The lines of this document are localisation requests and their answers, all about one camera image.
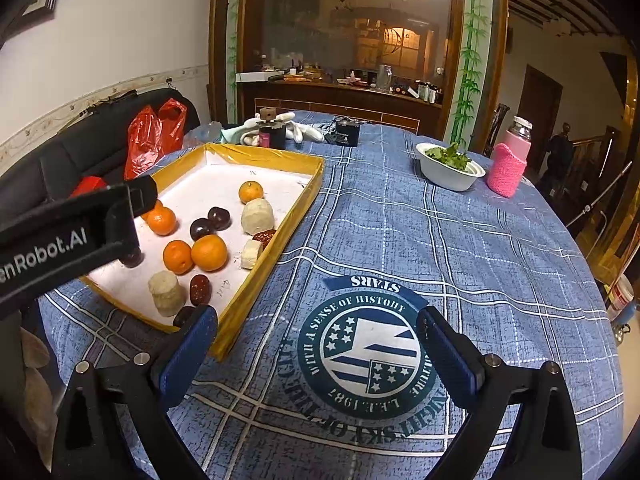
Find blue plastic bottle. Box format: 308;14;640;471
613;304;639;346

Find pink sleeved bottle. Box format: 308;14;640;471
487;115;532;199

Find wooden stair railing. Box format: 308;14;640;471
569;124;640;272

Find clear plastic bag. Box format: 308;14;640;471
189;122;224;149

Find wooden counter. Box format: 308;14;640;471
237;72;444;137

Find brown wooden door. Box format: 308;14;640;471
517;64;564;174

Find glass cabinet window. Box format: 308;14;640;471
242;0;454;107

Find red plastic bag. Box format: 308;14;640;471
123;98;189;181
69;175;109;199

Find yellow rimmed white tray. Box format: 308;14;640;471
80;142;325;362

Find white bowl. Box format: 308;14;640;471
415;142;486;192

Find black jar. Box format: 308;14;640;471
333;116;360;148

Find bamboo painted pillar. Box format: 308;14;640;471
449;0;489;147
224;0;241;112

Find small black bottle wooden cap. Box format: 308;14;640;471
256;106;287;150

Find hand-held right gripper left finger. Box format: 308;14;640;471
51;304;219;480

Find black sofa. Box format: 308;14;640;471
0;87;201;233

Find white bucket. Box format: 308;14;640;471
607;274;636;311

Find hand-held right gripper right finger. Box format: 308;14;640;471
416;305;584;480

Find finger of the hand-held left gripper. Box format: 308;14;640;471
106;209;143;262
124;175;160;217

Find blue plaid tablecloth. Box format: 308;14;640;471
37;107;626;480

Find dark wooden chair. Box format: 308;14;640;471
482;103;511;159

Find green leafy herbs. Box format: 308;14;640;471
425;142;474;170

